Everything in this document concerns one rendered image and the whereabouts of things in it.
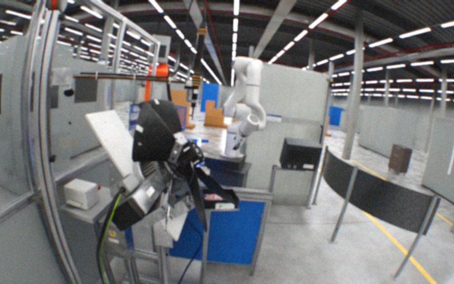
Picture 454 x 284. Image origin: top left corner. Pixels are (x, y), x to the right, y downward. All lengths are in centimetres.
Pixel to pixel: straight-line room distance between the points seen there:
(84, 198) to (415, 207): 254
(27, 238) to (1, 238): 18
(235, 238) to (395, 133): 931
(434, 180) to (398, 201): 464
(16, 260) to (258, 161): 283
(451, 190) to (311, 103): 484
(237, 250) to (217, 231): 26
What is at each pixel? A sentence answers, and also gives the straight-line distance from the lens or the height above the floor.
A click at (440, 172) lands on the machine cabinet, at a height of 59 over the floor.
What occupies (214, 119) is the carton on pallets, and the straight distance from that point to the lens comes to 1034.
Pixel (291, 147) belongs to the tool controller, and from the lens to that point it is 142.
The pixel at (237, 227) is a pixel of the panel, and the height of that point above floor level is 53.
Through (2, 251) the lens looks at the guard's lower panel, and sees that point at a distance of 112.
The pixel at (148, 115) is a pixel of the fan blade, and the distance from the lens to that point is 79.
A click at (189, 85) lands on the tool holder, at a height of 151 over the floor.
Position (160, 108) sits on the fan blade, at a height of 139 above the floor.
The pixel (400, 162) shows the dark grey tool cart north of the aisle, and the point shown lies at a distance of 737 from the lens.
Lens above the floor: 147
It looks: 12 degrees down
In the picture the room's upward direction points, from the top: 6 degrees clockwise
